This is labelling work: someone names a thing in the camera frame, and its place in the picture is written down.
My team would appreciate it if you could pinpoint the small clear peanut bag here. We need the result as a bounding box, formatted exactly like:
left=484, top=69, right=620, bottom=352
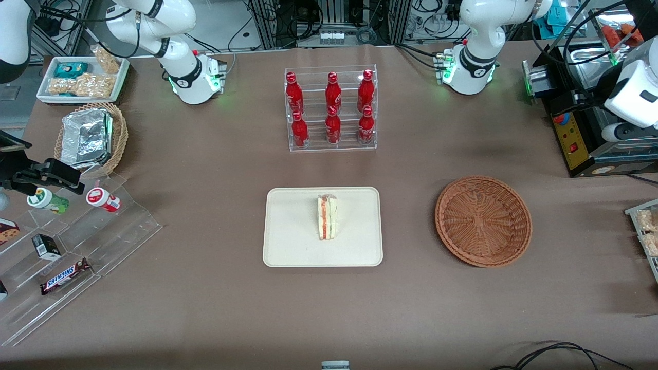
left=91, top=45, right=122, bottom=75

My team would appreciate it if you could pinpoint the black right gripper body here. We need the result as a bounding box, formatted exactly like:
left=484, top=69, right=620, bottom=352
left=0, top=131, right=47, bottom=194

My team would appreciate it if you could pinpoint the white rectangular snack tray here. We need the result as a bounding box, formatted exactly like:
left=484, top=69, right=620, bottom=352
left=36, top=55, right=131, bottom=105

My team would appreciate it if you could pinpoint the green white drink bottle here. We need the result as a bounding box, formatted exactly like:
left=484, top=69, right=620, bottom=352
left=27, top=188, right=70, bottom=215

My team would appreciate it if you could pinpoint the clear acrylic stepped display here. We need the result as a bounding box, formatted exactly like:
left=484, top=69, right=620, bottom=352
left=0, top=172, right=164, bottom=348

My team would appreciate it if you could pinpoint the large clear peanut bag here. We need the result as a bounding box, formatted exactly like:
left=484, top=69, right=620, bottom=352
left=48, top=73, right=115, bottom=99

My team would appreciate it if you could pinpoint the chocolate cookie box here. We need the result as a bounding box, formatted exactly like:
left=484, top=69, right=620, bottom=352
left=0, top=218, right=21, bottom=247

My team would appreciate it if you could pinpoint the brown wicker basket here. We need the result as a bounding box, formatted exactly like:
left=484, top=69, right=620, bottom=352
left=435, top=176, right=533, bottom=268

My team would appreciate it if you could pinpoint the cream plastic tray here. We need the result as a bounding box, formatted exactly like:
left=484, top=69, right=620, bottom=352
left=263, top=187, right=383, bottom=268

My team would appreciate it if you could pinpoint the clear acrylic bottle rack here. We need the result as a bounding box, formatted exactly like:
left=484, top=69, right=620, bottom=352
left=284, top=65, right=377, bottom=153

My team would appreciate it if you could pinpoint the triangular sandwich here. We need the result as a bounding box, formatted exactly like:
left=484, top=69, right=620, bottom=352
left=316, top=193, right=339, bottom=241

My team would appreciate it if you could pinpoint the teal snack packet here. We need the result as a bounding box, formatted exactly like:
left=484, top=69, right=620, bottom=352
left=54, top=62, right=89, bottom=79

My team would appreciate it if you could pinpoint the light tan wicker basket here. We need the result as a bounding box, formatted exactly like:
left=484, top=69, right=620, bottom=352
left=53, top=102, right=129, bottom=179

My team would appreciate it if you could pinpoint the red white drink bottle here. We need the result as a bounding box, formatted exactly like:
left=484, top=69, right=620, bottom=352
left=85, top=187, right=122, bottom=213

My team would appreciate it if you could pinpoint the black food warmer appliance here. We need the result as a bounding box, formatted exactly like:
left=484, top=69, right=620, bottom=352
left=521, top=5, right=658, bottom=178

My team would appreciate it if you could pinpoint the Snickers chocolate bar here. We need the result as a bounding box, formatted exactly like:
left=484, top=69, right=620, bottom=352
left=40, top=257, right=92, bottom=296

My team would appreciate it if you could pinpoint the small black carton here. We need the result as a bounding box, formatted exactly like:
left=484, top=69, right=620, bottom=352
left=31, top=234, right=62, bottom=261

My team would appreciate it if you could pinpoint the red cola bottle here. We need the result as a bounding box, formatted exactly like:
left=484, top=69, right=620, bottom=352
left=291, top=110, right=309, bottom=149
left=358, top=105, right=375, bottom=145
left=325, top=72, right=343, bottom=110
left=357, top=69, right=375, bottom=110
left=285, top=72, right=304, bottom=115
left=325, top=105, right=342, bottom=145

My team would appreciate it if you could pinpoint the white tray with metal rim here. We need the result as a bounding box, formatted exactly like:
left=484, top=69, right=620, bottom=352
left=624, top=199, right=658, bottom=284

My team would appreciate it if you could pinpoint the teal cardboard box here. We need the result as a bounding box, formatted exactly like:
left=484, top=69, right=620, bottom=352
left=546, top=0, right=587, bottom=27

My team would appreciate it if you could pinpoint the black floor cable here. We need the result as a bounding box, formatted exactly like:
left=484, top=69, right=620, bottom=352
left=491, top=341, right=636, bottom=370

